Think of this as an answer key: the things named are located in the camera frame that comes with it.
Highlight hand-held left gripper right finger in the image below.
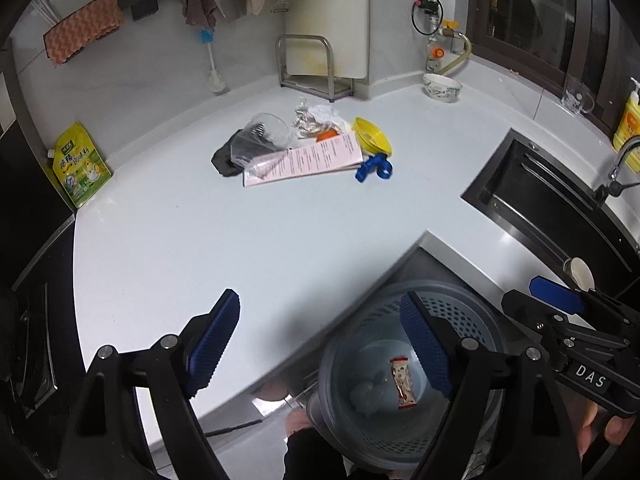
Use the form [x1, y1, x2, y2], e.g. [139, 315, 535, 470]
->
[399, 290, 586, 480]

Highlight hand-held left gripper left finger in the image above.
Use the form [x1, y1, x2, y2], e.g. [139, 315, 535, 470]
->
[65, 288, 241, 480]

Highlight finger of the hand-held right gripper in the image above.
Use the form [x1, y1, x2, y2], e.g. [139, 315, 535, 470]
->
[529, 276, 640, 331]
[501, 290, 630, 356]

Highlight grey perforated waste basket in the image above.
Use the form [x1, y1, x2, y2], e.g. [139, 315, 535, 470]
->
[305, 280, 511, 473]

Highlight blue plastic clip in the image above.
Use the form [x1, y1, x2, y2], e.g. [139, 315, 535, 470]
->
[355, 152, 393, 183]

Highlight black cloth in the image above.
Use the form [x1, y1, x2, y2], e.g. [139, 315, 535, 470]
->
[211, 130, 251, 178]

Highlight clear plastic cup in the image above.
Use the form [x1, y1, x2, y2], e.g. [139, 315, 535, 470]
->
[230, 112, 296, 178]

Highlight yellow plastic bowl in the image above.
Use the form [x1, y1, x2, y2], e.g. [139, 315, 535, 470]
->
[352, 116, 393, 158]

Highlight person's right hand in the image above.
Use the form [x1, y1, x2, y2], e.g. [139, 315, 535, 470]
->
[564, 394, 637, 462]

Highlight white cup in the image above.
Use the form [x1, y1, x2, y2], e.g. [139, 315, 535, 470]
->
[564, 257, 596, 291]

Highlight red snack wrapper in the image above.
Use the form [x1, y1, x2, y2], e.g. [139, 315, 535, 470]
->
[390, 356, 418, 411]

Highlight clear crumpled plastic bag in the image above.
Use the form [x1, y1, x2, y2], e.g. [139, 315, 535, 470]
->
[350, 372, 396, 413]

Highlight dark kitchen sink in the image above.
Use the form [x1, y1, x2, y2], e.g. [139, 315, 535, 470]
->
[460, 127, 640, 301]

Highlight chrome faucet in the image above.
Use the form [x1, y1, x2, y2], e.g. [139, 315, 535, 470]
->
[592, 135, 640, 203]

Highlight person's dark trousers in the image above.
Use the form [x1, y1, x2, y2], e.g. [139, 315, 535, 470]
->
[282, 427, 351, 480]

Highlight yellow dish soap bottle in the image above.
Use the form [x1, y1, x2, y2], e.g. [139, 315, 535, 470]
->
[612, 77, 640, 148]

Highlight black stove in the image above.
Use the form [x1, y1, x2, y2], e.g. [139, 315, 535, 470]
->
[0, 220, 88, 461]

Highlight clear glass mug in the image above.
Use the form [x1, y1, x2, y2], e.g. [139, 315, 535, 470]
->
[561, 74, 597, 115]

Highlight yellow green refill pouch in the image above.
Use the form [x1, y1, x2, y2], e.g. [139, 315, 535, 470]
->
[46, 121, 113, 209]

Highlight patterned ceramic bowl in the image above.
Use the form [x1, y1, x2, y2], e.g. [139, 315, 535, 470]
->
[422, 72, 463, 105]

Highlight crumpled white tissue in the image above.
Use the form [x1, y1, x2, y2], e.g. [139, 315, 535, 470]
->
[310, 104, 351, 136]

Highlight dark side panel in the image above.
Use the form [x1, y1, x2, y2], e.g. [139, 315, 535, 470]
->
[0, 45, 76, 221]

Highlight blue white bottle brush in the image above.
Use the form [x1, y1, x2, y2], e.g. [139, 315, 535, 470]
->
[201, 29, 228, 95]

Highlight steel cutting board rack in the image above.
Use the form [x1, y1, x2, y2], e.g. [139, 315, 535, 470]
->
[275, 34, 356, 102]

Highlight brown hanging cloth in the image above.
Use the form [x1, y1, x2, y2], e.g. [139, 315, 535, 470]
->
[181, 0, 226, 31]

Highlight orange wavy dish cloth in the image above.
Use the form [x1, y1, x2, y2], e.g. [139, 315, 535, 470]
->
[42, 0, 125, 67]

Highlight black sponge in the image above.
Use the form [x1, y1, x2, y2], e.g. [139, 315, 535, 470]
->
[130, 0, 160, 22]

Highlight white cutting board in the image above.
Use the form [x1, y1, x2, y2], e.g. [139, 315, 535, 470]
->
[284, 0, 371, 81]

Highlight beige gas hose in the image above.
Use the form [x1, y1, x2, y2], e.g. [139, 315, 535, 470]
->
[435, 35, 473, 73]

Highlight dark window frame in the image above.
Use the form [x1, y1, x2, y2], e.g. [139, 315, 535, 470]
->
[467, 0, 640, 131]

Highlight black cable loop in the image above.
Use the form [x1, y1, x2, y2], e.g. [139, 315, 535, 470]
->
[411, 0, 443, 36]

